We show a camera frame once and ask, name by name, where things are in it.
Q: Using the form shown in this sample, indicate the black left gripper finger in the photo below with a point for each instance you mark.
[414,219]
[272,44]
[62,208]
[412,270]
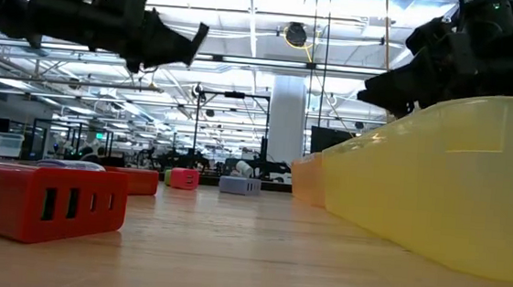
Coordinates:
[168,47]

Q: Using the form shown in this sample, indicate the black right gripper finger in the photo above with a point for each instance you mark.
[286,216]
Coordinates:
[393,101]
[394,83]

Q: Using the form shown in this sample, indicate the green cube charger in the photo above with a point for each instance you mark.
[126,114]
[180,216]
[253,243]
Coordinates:
[167,178]

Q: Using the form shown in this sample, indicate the pinkish red cube charger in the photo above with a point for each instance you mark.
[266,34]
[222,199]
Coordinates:
[185,179]

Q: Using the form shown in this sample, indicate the red rectangular charger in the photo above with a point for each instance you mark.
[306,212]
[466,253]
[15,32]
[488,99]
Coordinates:
[132,180]

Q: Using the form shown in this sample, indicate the lavender multi-port charger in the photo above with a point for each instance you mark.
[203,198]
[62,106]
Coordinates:
[239,185]

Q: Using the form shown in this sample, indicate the red four-port charger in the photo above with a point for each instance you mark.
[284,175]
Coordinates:
[13,198]

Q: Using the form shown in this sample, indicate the black monitor screen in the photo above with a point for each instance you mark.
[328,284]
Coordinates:
[328,139]

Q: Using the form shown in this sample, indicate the long ceiling light strip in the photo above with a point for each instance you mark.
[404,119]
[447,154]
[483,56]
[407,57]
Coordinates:
[263,62]

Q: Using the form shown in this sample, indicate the yellow translucent tray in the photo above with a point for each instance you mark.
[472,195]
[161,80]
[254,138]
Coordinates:
[441,185]

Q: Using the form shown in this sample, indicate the white round column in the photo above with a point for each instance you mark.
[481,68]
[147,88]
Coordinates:
[287,118]

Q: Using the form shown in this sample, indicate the green exit sign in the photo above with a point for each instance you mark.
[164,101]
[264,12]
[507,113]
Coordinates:
[99,136]

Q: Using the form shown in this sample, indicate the orange translucent tray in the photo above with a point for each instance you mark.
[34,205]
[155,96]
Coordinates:
[308,179]

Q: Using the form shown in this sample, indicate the white cylinder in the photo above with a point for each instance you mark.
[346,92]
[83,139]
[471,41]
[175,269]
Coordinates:
[244,168]

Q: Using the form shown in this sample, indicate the clear plastic storage bin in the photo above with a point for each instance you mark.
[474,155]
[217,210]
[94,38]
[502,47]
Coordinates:
[4,144]

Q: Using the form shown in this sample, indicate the tall black gantry frame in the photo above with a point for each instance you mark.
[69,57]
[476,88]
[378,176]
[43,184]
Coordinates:
[234,94]

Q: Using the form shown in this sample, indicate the black cage frame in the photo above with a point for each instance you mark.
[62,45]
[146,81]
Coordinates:
[38,147]

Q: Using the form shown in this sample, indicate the black aluminium table frame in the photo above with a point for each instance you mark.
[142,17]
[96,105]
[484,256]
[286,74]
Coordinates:
[276,186]

